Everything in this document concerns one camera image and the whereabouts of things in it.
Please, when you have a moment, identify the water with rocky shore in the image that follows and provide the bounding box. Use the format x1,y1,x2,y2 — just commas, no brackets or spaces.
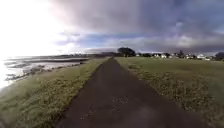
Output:
0,55,90,90

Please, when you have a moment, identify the dark asphalt path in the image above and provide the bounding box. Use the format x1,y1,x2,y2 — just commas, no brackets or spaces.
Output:
54,57,209,128

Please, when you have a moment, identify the large dark tree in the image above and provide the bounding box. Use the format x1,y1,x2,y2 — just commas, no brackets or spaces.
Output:
116,46,137,58

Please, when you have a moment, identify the row of distant houses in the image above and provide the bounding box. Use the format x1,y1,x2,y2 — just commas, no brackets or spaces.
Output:
134,49,224,62

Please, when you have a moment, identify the grass strip beside water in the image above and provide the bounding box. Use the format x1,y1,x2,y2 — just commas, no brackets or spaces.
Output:
0,57,111,128

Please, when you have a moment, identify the wide grass field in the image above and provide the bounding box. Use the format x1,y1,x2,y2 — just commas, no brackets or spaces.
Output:
114,56,224,128

